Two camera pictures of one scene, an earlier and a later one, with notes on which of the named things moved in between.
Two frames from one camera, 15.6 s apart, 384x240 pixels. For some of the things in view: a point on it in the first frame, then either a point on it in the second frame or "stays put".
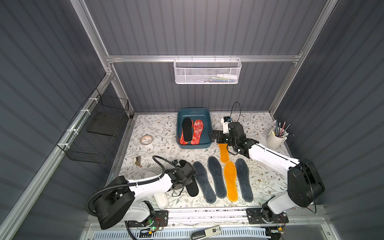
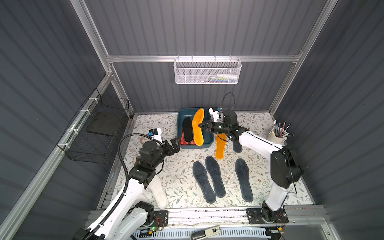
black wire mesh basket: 92,137 stays put
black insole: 187,126 stays put
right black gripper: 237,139 → 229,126
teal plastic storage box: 203,114 stays put
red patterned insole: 182,139 stays put
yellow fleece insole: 230,169 → 198,118
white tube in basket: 227,76 stays put
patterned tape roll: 146,139 stays put
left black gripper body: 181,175 → 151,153
